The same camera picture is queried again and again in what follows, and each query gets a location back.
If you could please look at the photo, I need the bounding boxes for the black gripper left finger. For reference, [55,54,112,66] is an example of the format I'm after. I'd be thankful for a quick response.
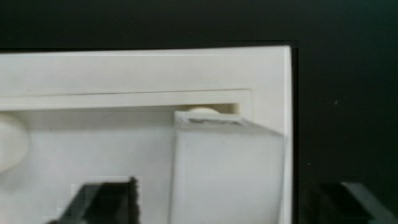
[47,178,141,224]

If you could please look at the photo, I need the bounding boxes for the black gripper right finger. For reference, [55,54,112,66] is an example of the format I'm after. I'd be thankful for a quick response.
[301,182,398,224]

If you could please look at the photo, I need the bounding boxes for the white table leg with tag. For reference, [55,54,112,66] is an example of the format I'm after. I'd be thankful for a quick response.
[171,112,285,224]

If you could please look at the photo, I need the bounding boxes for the white square tabletop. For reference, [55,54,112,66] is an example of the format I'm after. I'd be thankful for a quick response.
[0,90,251,224]

